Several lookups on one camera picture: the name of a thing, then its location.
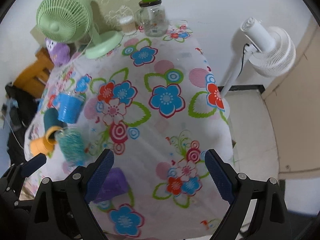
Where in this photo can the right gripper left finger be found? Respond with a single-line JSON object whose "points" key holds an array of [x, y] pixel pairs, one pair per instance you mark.
{"points": [[61, 209]]}

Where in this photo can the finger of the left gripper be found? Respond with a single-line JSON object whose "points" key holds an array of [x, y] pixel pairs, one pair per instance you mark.
{"points": [[28, 168]]}

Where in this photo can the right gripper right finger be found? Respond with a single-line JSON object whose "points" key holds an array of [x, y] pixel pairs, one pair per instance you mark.
{"points": [[270, 218]]}

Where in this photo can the purple plastic cup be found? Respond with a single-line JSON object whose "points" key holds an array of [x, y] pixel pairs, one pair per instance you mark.
{"points": [[114, 185]]}

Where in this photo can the orange plastic cup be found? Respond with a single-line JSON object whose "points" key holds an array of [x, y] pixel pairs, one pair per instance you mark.
{"points": [[46, 143]]}

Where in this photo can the teal glitter cup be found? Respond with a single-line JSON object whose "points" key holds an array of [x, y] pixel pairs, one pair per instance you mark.
{"points": [[71, 145]]}

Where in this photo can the dark teal orange-lined cup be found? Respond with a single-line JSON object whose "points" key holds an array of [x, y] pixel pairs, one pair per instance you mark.
{"points": [[51, 121]]}

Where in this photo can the blue plastic cup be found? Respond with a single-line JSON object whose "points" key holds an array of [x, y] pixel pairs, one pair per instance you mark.
{"points": [[69, 106]]}

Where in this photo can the pile of dark clothes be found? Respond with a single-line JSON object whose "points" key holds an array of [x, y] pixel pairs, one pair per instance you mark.
{"points": [[22, 108]]}

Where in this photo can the wooden chair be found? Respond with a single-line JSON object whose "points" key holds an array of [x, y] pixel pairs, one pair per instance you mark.
{"points": [[33, 79]]}

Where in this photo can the floral tablecloth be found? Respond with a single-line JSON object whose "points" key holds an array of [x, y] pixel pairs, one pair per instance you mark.
{"points": [[155, 103]]}

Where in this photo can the purple plush toy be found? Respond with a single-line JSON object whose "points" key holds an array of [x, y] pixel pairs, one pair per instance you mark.
{"points": [[59, 52]]}

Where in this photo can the white standing fan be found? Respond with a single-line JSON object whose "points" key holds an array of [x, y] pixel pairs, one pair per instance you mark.
{"points": [[270, 51]]}

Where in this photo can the cotton swab container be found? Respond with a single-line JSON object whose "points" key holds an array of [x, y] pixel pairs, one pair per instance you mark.
{"points": [[128, 25]]}

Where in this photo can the green desk fan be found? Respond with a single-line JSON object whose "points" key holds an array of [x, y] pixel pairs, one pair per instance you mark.
{"points": [[68, 21]]}

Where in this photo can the glass mason jar mug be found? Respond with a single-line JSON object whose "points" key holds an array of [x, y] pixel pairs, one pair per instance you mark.
{"points": [[151, 16]]}

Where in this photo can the beige patterned wall mat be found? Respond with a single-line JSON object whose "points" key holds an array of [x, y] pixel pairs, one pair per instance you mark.
{"points": [[110, 2]]}

